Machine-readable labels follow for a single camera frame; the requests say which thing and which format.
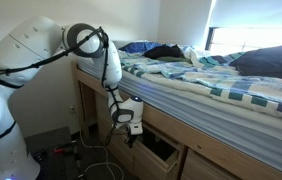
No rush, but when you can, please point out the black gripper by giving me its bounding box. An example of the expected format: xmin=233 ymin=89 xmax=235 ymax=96
xmin=124 ymin=131 xmax=139 ymax=149

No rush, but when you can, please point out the wooden drawer with clothes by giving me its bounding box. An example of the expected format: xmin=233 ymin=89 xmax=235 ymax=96
xmin=132 ymin=128 xmax=183 ymax=180

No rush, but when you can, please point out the wide wooden drawer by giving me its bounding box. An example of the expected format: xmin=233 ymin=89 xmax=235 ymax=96
xmin=180 ymin=149 xmax=245 ymax=180

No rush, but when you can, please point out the red clamp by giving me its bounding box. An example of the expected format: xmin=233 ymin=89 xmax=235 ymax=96
xmin=53 ymin=143 xmax=77 ymax=155

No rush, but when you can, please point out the bed with striped bedding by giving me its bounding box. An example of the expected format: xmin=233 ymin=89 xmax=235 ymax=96
xmin=77 ymin=56 xmax=282 ymax=179

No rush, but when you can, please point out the dark green garment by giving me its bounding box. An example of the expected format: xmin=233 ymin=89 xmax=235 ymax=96
xmin=155 ymin=55 xmax=193 ymax=64

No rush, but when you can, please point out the blue pillow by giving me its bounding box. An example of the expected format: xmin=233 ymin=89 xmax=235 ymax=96
xmin=118 ymin=40 xmax=164 ymax=54

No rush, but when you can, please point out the black crumpled garment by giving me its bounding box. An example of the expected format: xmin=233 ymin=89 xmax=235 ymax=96
xmin=143 ymin=43 xmax=185 ymax=60

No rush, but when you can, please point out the blue striped duvet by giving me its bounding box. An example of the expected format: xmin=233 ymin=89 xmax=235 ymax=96
xmin=115 ymin=41 xmax=282 ymax=124

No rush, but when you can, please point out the bright window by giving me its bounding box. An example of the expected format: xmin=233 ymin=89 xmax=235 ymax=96
xmin=204 ymin=26 xmax=282 ymax=56

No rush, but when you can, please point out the dark pillow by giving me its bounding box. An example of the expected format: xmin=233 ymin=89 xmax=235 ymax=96
xmin=229 ymin=44 xmax=282 ymax=81

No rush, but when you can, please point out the white window blind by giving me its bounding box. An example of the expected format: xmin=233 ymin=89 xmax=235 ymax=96
xmin=209 ymin=0 xmax=282 ymax=29

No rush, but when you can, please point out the white cable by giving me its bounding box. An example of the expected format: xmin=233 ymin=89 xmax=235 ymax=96
xmin=78 ymin=130 xmax=125 ymax=180

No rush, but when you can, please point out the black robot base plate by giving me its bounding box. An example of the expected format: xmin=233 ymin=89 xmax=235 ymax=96
xmin=24 ymin=126 xmax=79 ymax=180

